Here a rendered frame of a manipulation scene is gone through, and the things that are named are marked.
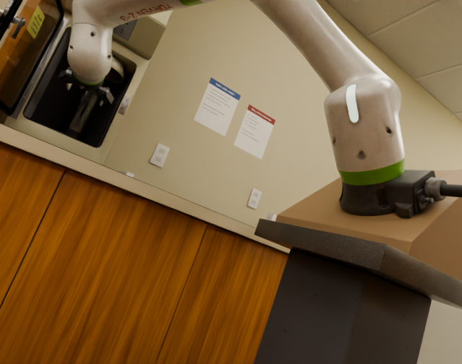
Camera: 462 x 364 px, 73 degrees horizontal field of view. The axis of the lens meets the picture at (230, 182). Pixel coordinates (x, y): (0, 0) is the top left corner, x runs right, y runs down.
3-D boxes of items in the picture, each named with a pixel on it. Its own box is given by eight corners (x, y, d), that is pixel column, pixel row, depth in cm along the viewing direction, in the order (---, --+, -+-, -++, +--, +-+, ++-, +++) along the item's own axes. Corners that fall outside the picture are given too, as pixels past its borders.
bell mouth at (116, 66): (78, 65, 128) (84, 53, 129) (121, 87, 135) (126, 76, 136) (79, 48, 112) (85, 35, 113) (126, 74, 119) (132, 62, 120)
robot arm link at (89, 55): (64, 66, 77) (112, 76, 82) (69, 17, 78) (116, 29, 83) (66, 84, 90) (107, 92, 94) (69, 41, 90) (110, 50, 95)
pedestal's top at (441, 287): (485, 317, 57) (489, 295, 58) (378, 271, 43) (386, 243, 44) (345, 271, 85) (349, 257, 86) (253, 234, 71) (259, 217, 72)
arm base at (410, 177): (499, 194, 55) (497, 162, 53) (462, 233, 48) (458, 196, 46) (366, 185, 77) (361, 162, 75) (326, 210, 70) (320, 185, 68)
